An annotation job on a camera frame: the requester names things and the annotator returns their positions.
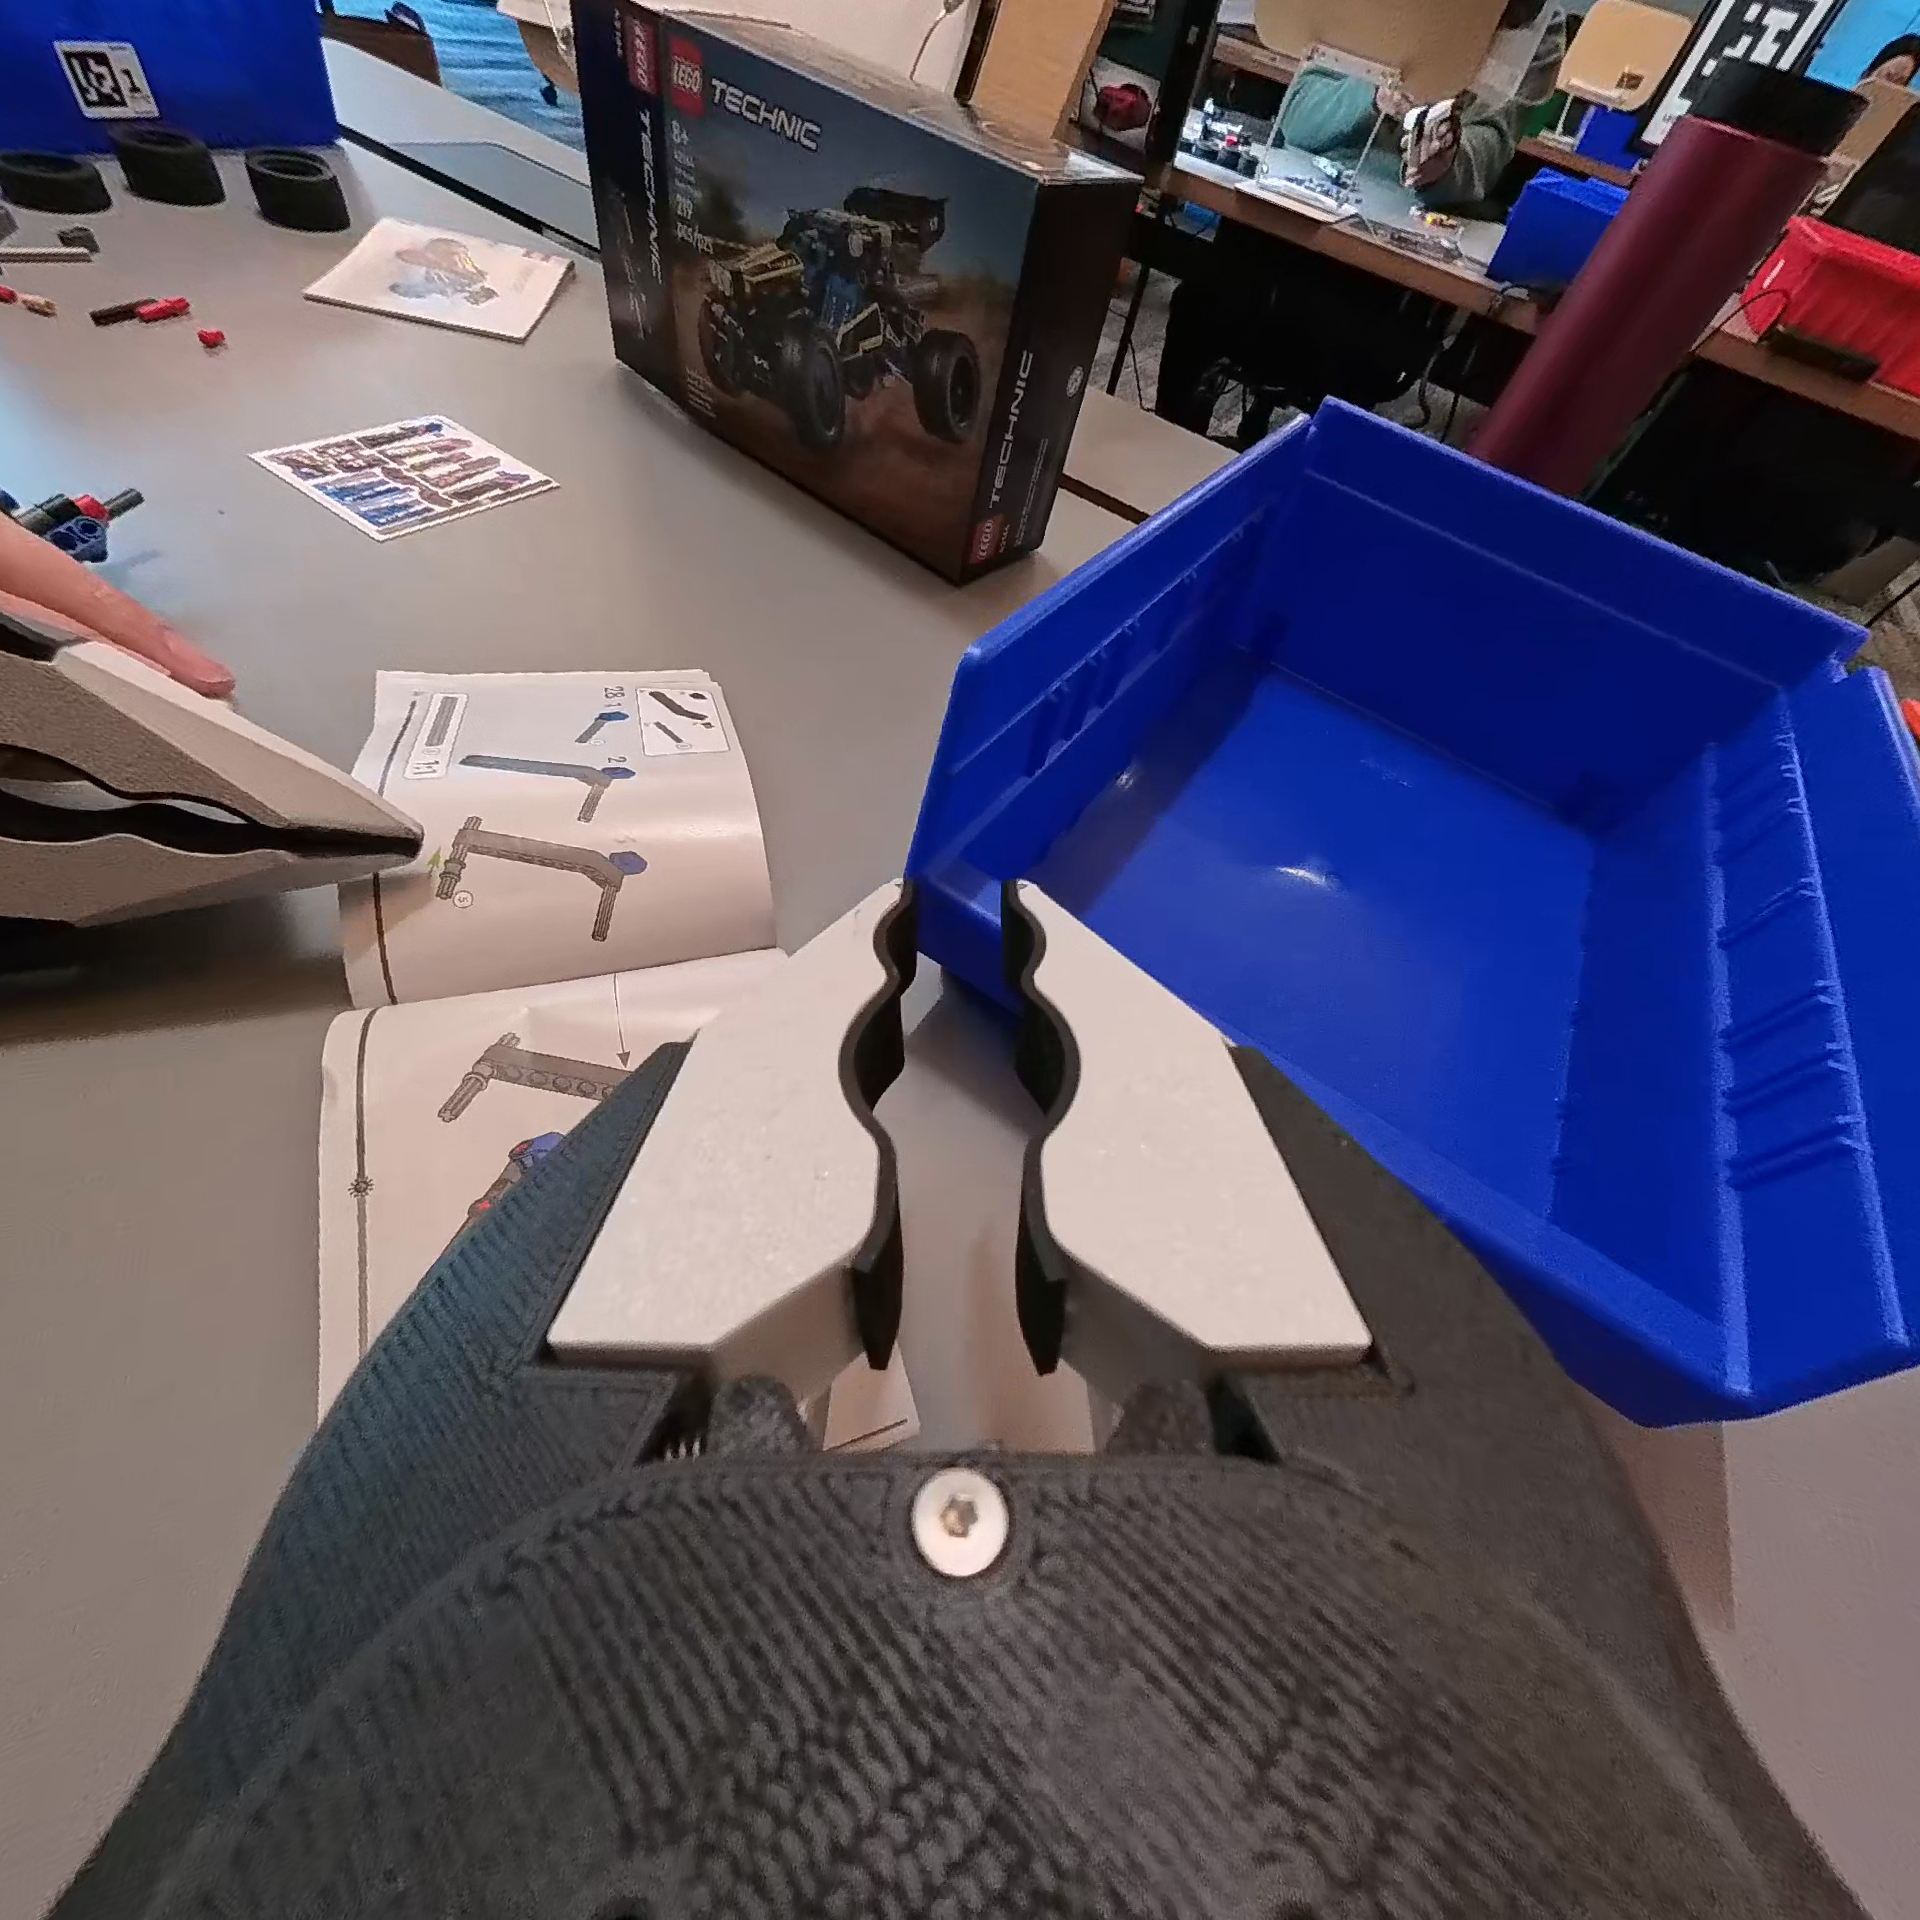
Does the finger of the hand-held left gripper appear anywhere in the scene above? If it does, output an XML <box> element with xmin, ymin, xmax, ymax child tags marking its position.
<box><xmin>0</xmin><ymin>642</ymin><xmax>426</xmax><ymax>865</ymax></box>
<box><xmin>0</xmin><ymin>812</ymin><xmax>406</xmax><ymax>929</ymax></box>

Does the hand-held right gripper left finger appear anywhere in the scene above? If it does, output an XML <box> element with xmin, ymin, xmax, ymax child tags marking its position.
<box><xmin>542</xmin><ymin>881</ymin><xmax>920</xmax><ymax>1374</ymax></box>

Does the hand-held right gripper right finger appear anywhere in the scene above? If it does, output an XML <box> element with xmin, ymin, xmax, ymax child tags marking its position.
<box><xmin>997</xmin><ymin>881</ymin><xmax>1373</xmax><ymax>1379</ymax></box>

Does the grey and blue lego chassis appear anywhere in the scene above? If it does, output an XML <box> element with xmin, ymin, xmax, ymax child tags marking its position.
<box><xmin>0</xmin><ymin>488</ymin><xmax>146</xmax><ymax>567</ymax></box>

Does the lego instruction booklet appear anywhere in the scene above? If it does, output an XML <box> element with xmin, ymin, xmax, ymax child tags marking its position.
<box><xmin>301</xmin><ymin>217</ymin><xmax>577</xmax><ymax>344</ymax></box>
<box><xmin>314</xmin><ymin>667</ymin><xmax>923</xmax><ymax>1453</ymax></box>

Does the lego sticker sheet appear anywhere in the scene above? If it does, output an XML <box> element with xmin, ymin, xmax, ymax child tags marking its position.
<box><xmin>248</xmin><ymin>416</ymin><xmax>559</xmax><ymax>542</ymax></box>

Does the closed lego instruction booklet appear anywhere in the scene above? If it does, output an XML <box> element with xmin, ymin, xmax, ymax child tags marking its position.
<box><xmin>301</xmin><ymin>217</ymin><xmax>577</xmax><ymax>344</ymax></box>

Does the person's left hand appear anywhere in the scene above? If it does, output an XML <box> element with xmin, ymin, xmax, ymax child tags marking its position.
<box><xmin>0</xmin><ymin>512</ymin><xmax>235</xmax><ymax>705</ymax></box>

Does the blue plastic storage bin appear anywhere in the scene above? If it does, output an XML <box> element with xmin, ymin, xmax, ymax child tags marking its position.
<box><xmin>905</xmin><ymin>398</ymin><xmax>1920</xmax><ymax>1427</ymax></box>
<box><xmin>0</xmin><ymin>0</ymin><xmax>345</xmax><ymax>151</ymax></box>

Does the black cardboard box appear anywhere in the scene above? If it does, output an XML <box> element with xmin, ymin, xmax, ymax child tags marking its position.
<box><xmin>571</xmin><ymin>0</ymin><xmax>1144</xmax><ymax>588</ymax></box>

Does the background wooden desk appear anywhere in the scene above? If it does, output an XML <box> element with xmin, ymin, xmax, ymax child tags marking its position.
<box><xmin>1171</xmin><ymin>143</ymin><xmax>1920</xmax><ymax>407</ymax></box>

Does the maroon tube with black cap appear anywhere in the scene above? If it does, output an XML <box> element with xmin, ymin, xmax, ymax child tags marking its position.
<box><xmin>1466</xmin><ymin>75</ymin><xmax>1868</xmax><ymax>500</ymax></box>

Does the small blue plastic bin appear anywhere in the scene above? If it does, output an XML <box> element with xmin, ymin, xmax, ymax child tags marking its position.
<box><xmin>1486</xmin><ymin>169</ymin><xmax>1633</xmax><ymax>294</ymax></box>

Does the red plastic bin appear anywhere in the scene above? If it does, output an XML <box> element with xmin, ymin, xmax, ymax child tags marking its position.
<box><xmin>1748</xmin><ymin>217</ymin><xmax>1920</xmax><ymax>396</ymax></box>

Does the black and white marker sign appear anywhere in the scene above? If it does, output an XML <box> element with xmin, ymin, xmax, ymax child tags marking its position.
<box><xmin>1641</xmin><ymin>0</ymin><xmax>1850</xmax><ymax>151</ymax></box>

